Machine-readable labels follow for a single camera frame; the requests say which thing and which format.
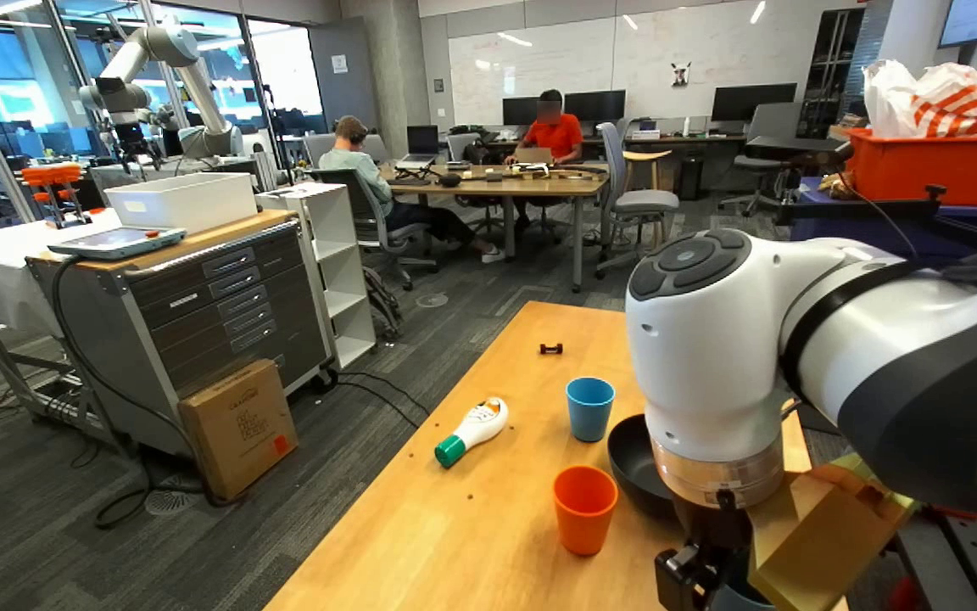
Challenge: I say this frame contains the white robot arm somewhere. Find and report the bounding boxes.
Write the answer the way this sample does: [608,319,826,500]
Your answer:
[625,226,977,611]

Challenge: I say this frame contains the person in orange shirt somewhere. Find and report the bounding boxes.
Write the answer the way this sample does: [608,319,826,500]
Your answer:
[522,88,583,164]

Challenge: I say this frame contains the orange plastic cup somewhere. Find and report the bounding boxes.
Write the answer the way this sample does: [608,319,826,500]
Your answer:
[554,464,620,556]

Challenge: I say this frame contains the white bottle green cap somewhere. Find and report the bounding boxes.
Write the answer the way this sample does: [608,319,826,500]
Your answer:
[435,396,507,467]

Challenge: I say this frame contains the light blue plastic cup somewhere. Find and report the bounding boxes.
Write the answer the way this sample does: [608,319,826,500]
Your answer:
[567,378,615,441]

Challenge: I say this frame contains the small black clip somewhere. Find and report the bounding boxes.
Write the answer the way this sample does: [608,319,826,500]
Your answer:
[538,344,567,355]

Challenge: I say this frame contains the person in green shirt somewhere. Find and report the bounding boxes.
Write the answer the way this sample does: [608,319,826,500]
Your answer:
[314,114,389,241]

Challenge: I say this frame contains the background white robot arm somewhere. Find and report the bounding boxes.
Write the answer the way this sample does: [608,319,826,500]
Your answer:
[80,25,239,158]

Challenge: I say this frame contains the cardboard box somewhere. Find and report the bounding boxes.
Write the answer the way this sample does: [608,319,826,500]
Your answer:
[178,359,299,501]

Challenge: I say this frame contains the white shelf unit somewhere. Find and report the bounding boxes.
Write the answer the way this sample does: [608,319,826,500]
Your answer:
[273,182,375,365]

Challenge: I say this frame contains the orange plastic bin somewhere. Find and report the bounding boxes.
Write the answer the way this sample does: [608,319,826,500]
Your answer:
[843,128,977,206]

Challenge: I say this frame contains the black bowl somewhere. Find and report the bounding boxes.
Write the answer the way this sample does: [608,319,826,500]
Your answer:
[608,413,676,519]

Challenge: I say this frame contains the wooden background table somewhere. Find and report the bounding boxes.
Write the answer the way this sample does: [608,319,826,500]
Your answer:
[389,167,608,292]

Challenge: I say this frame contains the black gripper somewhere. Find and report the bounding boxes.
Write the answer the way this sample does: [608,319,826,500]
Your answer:
[653,500,772,611]

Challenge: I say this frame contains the grey drawer cabinet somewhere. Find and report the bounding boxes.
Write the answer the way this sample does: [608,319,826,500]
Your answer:
[28,210,336,456]

